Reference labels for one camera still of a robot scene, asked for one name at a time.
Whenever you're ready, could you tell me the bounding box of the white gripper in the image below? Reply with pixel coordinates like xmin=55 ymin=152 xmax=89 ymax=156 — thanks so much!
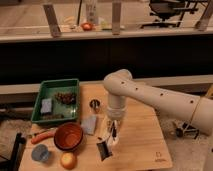
xmin=105 ymin=107 xmax=126 ymax=142

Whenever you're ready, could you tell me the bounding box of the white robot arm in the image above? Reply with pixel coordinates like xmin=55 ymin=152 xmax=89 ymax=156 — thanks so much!
xmin=103 ymin=69 xmax=213 ymax=171

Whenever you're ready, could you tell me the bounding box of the white paper cup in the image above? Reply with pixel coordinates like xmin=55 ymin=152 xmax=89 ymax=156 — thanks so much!
xmin=108 ymin=136 xmax=119 ymax=147

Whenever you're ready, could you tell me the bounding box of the small metal cup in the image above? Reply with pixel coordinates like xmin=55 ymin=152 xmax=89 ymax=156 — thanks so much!
xmin=89 ymin=99 xmax=100 ymax=113

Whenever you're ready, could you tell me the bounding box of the grey-blue cloth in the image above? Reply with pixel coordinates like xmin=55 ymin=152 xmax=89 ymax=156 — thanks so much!
xmin=81 ymin=115 xmax=97 ymax=135

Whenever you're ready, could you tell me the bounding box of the orange-brown bowl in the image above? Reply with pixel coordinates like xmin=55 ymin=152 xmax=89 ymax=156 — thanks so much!
xmin=54 ymin=122 xmax=83 ymax=151

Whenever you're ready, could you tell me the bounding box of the brown grape bunch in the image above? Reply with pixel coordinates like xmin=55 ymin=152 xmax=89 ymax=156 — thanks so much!
xmin=55 ymin=92 xmax=76 ymax=105

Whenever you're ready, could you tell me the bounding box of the yellow onion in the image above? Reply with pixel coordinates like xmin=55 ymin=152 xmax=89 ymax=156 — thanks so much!
xmin=60 ymin=153 xmax=77 ymax=170

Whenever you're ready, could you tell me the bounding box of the green plastic tray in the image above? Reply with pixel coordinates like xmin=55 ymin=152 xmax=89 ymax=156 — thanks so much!
xmin=31 ymin=78 xmax=80 ymax=125

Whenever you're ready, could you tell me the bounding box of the orange carrot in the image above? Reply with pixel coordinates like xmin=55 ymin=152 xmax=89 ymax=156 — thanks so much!
xmin=31 ymin=131 xmax=55 ymax=144

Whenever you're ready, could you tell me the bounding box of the black floor stand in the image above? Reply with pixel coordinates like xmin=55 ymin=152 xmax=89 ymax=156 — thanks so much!
xmin=173 ymin=122 xmax=200 ymax=138

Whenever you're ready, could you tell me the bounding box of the red onion on shelf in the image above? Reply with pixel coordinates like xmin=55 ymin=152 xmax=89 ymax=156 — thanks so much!
xmin=81 ymin=22 xmax=94 ymax=31

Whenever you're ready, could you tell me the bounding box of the black office chair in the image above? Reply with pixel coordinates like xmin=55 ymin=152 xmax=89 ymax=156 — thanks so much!
xmin=141 ymin=0 xmax=198 ymax=28

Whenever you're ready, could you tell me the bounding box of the knife with dark handle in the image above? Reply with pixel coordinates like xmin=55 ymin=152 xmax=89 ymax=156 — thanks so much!
xmin=27 ymin=128 xmax=56 ymax=138

